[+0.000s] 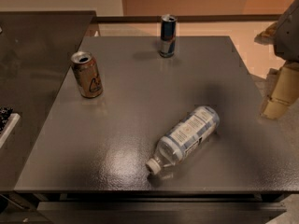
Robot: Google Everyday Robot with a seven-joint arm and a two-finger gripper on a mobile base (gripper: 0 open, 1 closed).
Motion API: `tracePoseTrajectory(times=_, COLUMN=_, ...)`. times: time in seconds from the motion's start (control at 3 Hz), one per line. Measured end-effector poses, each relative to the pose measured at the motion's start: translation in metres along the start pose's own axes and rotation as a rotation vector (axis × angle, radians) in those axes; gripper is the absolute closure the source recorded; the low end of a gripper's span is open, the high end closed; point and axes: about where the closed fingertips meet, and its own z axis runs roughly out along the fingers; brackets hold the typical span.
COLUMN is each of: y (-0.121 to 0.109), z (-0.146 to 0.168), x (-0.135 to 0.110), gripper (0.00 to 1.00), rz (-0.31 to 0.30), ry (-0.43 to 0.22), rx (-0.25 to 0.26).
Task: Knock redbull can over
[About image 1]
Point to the clear plastic water bottle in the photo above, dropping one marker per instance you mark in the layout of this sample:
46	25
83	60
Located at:
177	144

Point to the orange soda can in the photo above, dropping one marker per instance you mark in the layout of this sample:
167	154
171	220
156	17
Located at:
86	73

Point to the blue silver redbull can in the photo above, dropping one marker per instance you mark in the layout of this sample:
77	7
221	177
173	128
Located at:
168	35

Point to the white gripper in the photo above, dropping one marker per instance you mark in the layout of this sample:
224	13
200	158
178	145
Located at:
289	36

